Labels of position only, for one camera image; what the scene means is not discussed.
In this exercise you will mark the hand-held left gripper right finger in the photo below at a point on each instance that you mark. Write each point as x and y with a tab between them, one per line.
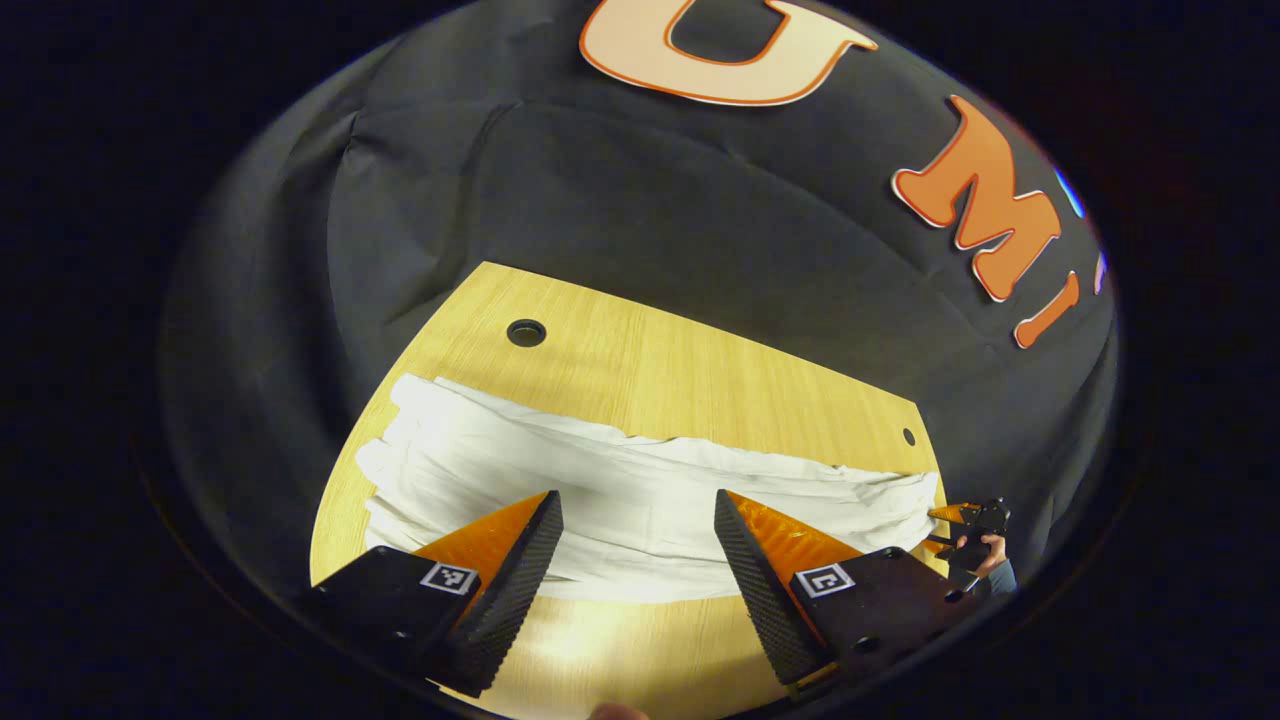
765	600

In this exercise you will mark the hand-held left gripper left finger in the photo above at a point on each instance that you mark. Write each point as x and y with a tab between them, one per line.
510	600

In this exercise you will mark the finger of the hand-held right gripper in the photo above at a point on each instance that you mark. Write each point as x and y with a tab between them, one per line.
948	514

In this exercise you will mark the white jeans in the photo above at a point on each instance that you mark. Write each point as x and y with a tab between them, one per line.
650	520

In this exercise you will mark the black backdrop cloth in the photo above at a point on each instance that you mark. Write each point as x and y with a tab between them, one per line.
650	180

